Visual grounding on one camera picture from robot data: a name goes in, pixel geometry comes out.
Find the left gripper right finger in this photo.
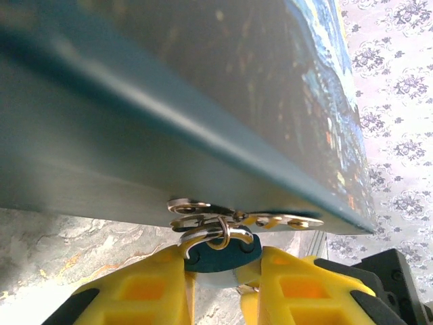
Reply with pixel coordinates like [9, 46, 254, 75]
[238, 245, 410, 325]

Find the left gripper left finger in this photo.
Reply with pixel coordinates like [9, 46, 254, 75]
[42, 243, 197, 325]

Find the silver key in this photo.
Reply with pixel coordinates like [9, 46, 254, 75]
[236, 284, 260, 296]

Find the silver key ring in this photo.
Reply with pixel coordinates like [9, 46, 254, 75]
[177, 216, 238, 252]

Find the small blue padlock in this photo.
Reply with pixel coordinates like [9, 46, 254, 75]
[184, 225, 263, 289]

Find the starry night tin box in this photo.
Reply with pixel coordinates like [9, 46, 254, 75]
[0, 0, 377, 236]

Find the aluminium table side rail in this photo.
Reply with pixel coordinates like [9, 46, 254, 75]
[305, 231, 329, 259]

